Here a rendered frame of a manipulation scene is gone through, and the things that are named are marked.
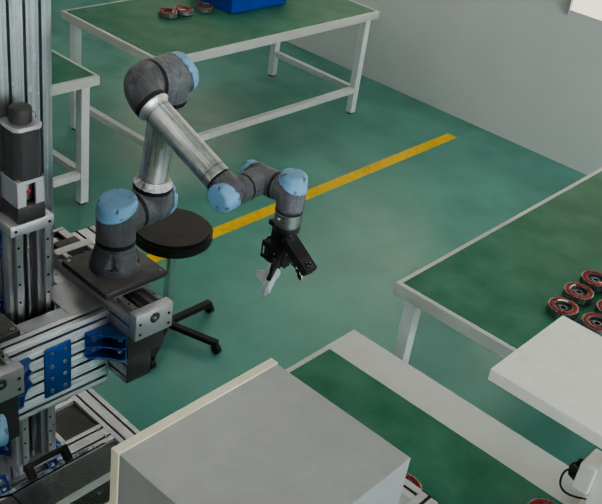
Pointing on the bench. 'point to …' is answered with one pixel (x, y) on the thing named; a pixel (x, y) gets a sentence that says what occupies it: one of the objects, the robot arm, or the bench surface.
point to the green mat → (418, 437)
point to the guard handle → (46, 459)
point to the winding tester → (258, 450)
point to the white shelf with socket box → (580, 399)
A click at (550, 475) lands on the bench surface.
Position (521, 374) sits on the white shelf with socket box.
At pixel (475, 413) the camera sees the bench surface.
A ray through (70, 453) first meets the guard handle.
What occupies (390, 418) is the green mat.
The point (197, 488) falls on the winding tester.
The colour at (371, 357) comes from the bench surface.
